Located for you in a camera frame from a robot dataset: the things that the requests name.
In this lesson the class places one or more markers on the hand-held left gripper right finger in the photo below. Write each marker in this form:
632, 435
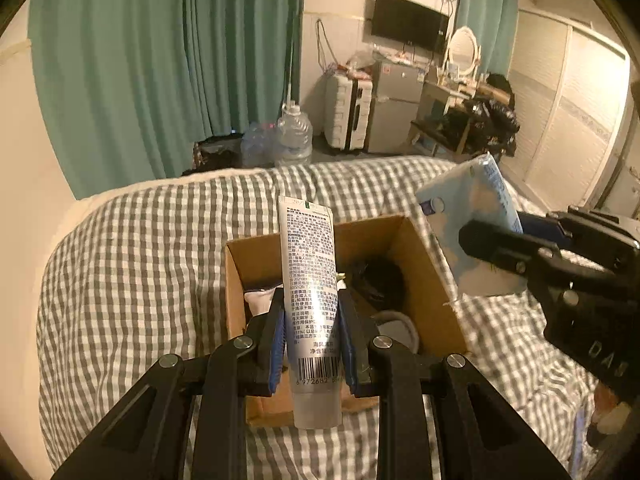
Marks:
347, 347

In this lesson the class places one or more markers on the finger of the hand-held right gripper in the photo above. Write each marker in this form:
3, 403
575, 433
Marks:
500, 248
546, 230

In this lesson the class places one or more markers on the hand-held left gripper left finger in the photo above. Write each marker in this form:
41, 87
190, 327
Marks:
277, 342

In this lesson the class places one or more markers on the white tape roll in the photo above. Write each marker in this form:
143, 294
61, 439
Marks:
400, 322

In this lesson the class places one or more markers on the blue white tissue packet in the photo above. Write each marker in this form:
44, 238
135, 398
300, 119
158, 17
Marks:
465, 200

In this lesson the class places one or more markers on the white squeeze tube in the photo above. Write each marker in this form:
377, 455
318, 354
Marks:
310, 270

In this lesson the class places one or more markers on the brown cardboard box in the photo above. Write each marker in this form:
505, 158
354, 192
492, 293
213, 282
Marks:
420, 280

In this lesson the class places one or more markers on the person's right hand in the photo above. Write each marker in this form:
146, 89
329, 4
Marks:
605, 412

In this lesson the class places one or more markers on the dark wooden chair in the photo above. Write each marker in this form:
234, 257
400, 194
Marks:
435, 135

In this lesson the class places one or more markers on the white louvered wardrobe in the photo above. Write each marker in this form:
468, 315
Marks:
565, 100

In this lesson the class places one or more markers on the green checked blanket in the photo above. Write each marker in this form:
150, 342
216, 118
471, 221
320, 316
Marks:
150, 285

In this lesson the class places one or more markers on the black handbag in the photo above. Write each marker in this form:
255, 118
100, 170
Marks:
499, 87

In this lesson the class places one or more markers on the wooden dressing table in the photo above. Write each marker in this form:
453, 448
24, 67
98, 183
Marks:
440, 92

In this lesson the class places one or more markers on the grey small fridge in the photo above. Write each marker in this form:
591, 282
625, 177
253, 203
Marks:
395, 105

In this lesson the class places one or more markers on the white oval vanity mirror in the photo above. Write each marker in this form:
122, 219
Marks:
462, 50

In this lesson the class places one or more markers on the pack of water bottles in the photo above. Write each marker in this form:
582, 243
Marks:
257, 145

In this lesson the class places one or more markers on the black floor bag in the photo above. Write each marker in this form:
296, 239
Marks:
217, 152

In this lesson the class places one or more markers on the large clear water bottle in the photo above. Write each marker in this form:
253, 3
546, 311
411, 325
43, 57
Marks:
294, 137

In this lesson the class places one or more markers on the white suitcase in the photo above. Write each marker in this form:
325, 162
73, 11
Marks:
345, 110

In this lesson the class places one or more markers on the narrow green curtain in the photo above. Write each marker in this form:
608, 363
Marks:
487, 15

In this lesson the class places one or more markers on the crumpled plastic bags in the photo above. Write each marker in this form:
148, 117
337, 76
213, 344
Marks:
357, 65

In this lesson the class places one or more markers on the thin white pole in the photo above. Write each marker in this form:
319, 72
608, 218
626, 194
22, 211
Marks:
290, 75

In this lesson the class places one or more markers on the wide green curtain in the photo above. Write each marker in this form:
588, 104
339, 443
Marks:
115, 70

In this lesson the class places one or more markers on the black wall television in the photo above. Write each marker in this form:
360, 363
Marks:
410, 22

